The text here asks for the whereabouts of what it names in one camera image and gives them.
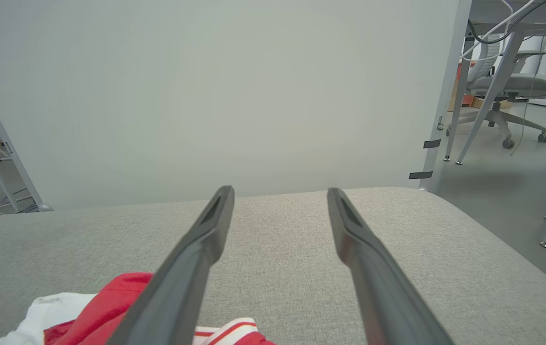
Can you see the white partition panel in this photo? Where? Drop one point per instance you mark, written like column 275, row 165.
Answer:
column 206, row 96

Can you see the grey office chair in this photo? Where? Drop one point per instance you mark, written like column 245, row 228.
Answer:
column 512, row 86

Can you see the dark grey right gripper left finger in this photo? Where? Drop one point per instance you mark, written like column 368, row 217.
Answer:
column 177, row 287

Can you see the black tape strip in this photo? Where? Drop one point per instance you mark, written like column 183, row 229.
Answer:
column 420, row 175
column 432, row 143

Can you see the red box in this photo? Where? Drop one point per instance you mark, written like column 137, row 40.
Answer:
column 467, row 99

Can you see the red and white garment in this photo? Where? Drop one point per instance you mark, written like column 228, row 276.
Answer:
column 105, row 306

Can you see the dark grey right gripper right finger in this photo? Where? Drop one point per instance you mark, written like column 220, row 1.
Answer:
column 383, row 297

